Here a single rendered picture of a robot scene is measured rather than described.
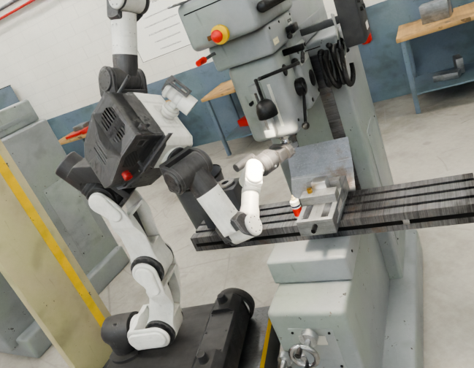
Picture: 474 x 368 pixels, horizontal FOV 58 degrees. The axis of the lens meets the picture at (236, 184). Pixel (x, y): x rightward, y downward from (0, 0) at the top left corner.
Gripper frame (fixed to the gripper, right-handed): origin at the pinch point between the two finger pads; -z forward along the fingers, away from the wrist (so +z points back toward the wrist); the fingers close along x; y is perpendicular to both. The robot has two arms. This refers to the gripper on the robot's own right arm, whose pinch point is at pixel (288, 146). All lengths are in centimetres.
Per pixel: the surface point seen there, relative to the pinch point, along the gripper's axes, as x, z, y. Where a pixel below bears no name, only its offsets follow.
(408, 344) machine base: -28, -5, 104
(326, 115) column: 7.0, -37.1, 2.1
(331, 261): -20.9, 17.4, 41.4
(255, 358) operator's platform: 16, 47, 85
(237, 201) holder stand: 26.0, 16.7, 19.8
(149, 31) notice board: 463, -247, -70
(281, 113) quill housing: -8.9, 6.0, -16.8
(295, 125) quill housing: -11.7, 3.9, -10.6
